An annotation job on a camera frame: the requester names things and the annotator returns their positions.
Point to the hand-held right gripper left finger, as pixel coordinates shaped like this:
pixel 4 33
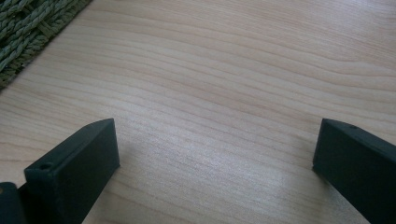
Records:
pixel 74 174

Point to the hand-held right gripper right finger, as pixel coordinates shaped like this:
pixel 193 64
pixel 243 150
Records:
pixel 358 168

